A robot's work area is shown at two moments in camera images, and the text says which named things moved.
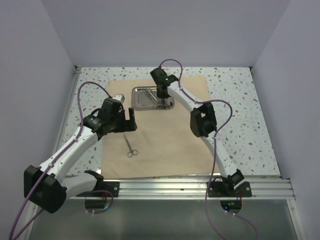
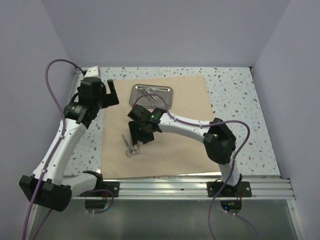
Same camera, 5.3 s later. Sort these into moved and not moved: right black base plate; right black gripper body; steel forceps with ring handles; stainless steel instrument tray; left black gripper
Moved: right black gripper body; steel forceps with ring handles; left black gripper
Not moved: right black base plate; stainless steel instrument tray
